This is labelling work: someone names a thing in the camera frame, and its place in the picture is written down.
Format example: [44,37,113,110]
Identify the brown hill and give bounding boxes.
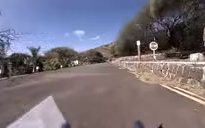
[79,41,119,59]

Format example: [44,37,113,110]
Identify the small white building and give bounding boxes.
[71,59,80,67]

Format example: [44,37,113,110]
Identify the grey asphalt road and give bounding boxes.
[0,62,205,128]

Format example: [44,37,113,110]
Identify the row of trees and bushes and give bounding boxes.
[0,28,108,80]

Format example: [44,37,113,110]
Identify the round road sign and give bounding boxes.
[148,40,159,61]

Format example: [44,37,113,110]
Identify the wood of dark trees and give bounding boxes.
[113,0,205,60]

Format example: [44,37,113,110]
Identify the white painted double line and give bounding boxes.
[159,83,205,108]

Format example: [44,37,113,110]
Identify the pale boulder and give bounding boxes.
[189,52,205,62]

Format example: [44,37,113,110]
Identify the small rectangular sign on post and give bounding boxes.
[135,40,142,62]

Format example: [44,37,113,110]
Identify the low grey stone wall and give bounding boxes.
[110,54,205,92]

